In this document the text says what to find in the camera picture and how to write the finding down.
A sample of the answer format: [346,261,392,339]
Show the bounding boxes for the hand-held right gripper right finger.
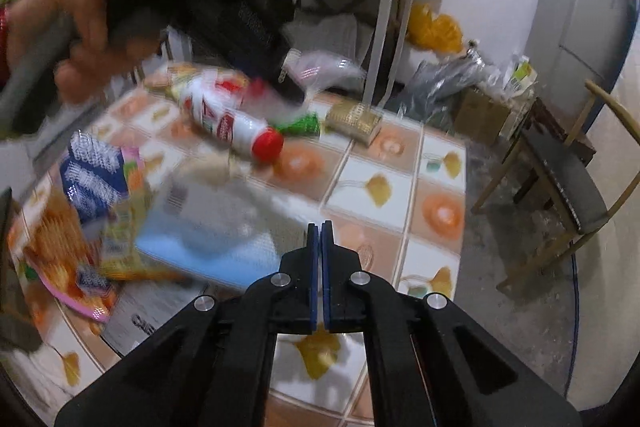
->
[322,221,583,427]

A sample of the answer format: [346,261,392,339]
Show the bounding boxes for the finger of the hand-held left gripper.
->
[172,0,307,104]

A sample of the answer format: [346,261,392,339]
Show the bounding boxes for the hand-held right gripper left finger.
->
[54,223,321,427]

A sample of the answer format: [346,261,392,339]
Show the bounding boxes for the white yogurt bottle red cap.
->
[177,74,285,164]

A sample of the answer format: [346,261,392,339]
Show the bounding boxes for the light blue box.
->
[135,174,308,294]

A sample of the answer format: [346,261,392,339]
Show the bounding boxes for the grey box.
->
[102,291,201,359]

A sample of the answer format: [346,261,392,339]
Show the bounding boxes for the blue snack bag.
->
[60,132,132,224]

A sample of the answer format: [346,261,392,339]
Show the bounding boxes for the orange chips bag pink edge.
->
[20,187,117,324]

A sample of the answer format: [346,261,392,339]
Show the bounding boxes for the person's left hand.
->
[7,0,168,105]

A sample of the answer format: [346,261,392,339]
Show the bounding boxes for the grey foam boards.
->
[285,14,372,78]

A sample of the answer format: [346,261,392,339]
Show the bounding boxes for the small green snack packet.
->
[275,113,322,138]

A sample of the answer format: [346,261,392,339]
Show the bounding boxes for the gold foil packet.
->
[325,101,385,145]

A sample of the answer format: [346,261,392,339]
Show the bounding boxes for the yellow plastic bag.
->
[407,4,464,56]

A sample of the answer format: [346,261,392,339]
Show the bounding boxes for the grey plastic bag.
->
[405,57,488,132]

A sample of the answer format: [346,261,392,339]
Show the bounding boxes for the brown cardboard box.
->
[452,87,516,146]

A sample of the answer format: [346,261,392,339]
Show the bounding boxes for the clear plastic bag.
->
[465,41,506,88]

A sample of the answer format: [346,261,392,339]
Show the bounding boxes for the wooden chair black seat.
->
[470,79,640,294]

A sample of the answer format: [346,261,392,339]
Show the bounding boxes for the green white carton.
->
[502,54,539,100]

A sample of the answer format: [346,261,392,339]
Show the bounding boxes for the grey refrigerator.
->
[525,0,639,94]

